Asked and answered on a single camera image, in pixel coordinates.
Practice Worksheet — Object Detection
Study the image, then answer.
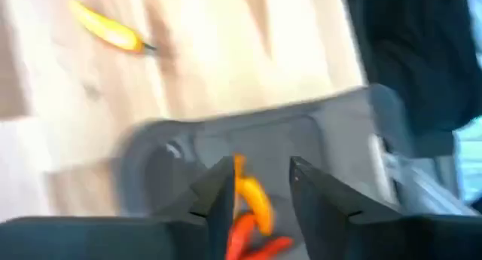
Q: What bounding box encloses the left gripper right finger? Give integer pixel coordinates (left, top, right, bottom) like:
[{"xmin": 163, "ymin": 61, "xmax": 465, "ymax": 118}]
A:
[{"xmin": 289, "ymin": 157, "xmax": 482, "ymax": 260}]

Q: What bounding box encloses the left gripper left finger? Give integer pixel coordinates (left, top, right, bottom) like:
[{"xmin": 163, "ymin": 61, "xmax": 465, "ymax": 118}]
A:
[{"xmin": 0, "ymin": 157, "xmax": 236, "ymax": 260}]

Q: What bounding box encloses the red chili pepper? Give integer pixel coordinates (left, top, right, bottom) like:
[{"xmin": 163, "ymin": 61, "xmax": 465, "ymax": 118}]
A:
[
  {"xmin": 225, "ymin": 213, "xmax": 259, "ymax": 260},
  {"xmin": 240, "ymin": 235, "xmax": 294, "ymax": 260}
]

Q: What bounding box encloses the orange chili pepper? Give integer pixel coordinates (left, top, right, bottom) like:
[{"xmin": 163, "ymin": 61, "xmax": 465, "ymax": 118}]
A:
[
  {"xmin": 232, "ymin": 153, "xmax": 275, "ymax": 237},
  {"xmin": 67, "ymin": 0, "xmax": 157, "ymax": 54}
]

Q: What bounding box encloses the smoky grey plastic bin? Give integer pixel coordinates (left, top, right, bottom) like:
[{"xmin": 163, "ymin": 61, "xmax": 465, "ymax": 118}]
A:
[{"xmin": 112, "ymin": 84, "xmax": 482, "ymax": 260}]

